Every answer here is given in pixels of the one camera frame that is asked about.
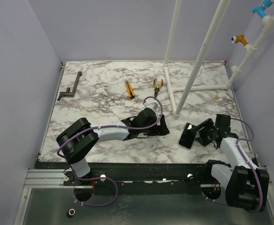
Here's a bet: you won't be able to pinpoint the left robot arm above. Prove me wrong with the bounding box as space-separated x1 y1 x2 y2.
56 107 170 185

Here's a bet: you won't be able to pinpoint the black smartphone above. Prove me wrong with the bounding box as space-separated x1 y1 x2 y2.
178 123 198 149

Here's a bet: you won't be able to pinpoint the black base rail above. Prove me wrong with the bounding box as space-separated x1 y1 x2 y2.
33 160 268 196

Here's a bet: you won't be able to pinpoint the small black ring knob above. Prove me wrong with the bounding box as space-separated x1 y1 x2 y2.
66 209 75 218

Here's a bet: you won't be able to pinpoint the yellow handled pliers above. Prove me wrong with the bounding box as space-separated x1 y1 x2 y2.
154 78 163 98

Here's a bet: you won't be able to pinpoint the yellow utility knife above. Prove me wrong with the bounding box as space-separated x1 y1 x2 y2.
125 80 135 100

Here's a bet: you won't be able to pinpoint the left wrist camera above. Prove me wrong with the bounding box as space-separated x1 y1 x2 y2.
144 102 158 112

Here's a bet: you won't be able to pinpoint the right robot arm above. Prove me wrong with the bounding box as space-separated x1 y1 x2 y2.
186 114 270 213

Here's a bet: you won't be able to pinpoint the white PVC pipe frame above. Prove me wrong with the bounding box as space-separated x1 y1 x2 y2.
163 0 274 119

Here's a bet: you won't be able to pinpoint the dark metal crank handle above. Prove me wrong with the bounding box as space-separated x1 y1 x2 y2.
57 71 82 101

